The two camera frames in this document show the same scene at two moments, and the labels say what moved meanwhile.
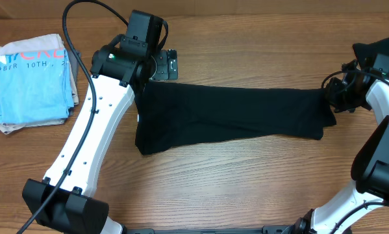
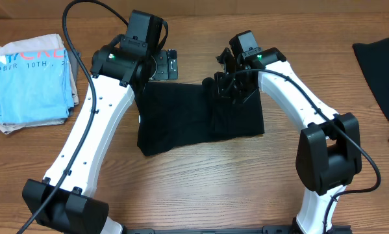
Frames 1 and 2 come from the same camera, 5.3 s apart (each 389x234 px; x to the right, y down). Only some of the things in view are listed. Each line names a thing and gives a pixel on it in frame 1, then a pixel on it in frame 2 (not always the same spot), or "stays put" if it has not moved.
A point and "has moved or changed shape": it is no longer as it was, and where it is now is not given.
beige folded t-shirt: [49, 42] stays put
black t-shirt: [171, 116] has moved or changed shape
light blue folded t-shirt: [32, 86] stays put
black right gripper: [332, 85] to [221, 91]
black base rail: [267, 229] stays put
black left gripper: [166, 68] stays put
